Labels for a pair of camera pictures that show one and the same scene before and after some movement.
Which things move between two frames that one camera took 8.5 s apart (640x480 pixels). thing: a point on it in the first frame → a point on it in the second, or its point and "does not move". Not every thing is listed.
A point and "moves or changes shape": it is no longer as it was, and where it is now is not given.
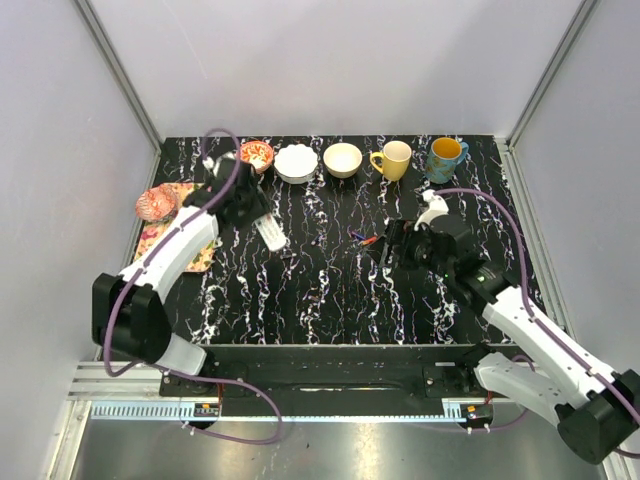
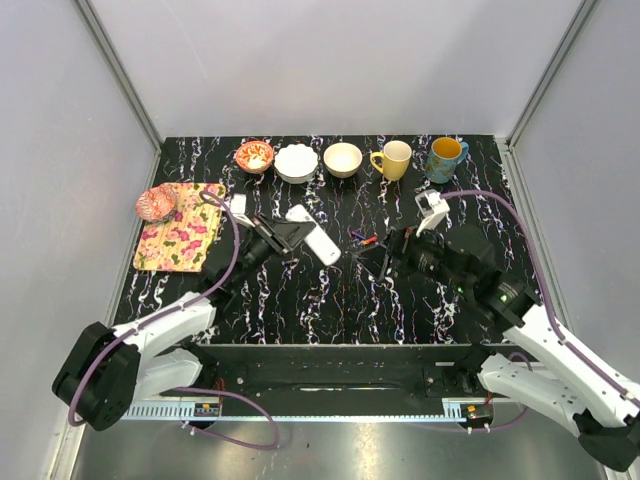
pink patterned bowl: (157, 203) does not move
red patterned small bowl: (259, 153) does not move
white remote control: (272, 235) moves or changes shape
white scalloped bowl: (295, 163) does not move
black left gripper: (261, 206) → (287, 234)
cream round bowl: (342, 160) does not move
